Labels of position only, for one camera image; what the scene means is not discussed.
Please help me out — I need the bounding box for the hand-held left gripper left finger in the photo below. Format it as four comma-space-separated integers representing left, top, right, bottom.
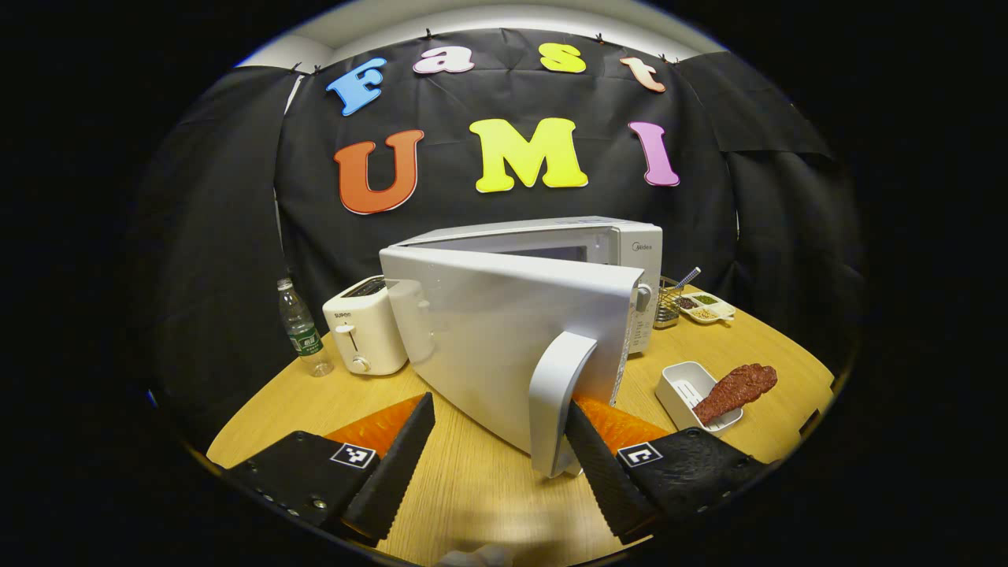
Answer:
224, 392, 436, 546

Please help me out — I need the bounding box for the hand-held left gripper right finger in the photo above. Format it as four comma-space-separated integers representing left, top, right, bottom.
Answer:
564, 396, 769, 546

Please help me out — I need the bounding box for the brown meat piece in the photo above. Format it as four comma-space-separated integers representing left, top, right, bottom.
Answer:
692, 363, 778, 426

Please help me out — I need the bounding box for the white microwave oven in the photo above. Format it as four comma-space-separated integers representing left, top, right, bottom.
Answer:
380, 217, 664, 480

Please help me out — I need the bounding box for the white rectangular tray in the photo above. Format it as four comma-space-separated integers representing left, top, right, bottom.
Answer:
655, 361, 744, 436

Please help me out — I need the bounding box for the white toaster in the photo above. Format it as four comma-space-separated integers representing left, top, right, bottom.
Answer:
322, 276, 410, 376

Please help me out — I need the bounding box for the clear plastic water bottle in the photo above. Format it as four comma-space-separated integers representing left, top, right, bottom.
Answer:
277, 277, 335, 378

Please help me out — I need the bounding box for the white divided condiment tray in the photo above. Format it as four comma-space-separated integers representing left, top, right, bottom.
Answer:
677, 291, 736, 325

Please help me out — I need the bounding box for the black backdrop cloth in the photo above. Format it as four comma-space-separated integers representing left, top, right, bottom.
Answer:
130, 28, 863, 442

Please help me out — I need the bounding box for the metal wire basket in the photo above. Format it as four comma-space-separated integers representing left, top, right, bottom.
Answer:
654, 276, 684, 330

